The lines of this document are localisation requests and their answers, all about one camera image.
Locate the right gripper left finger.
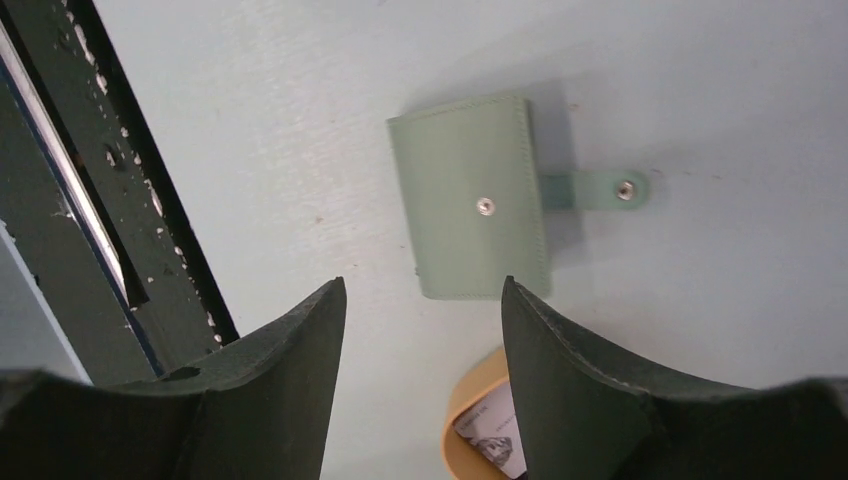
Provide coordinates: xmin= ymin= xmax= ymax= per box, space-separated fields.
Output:
xmin=1 ymin=278 xmax=347 ymax=479

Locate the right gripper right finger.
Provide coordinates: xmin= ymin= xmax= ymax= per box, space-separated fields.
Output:
xmin=501 ymin=278 xmax=847 ymax=479

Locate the orange plastic tray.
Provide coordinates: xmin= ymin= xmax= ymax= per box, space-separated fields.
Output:
xmin=441 ymin=347 xmax=527 ymax=480

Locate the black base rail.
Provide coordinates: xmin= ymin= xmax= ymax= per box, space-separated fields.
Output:
xmin=1 ymin=1 xmax=239 ymax=385

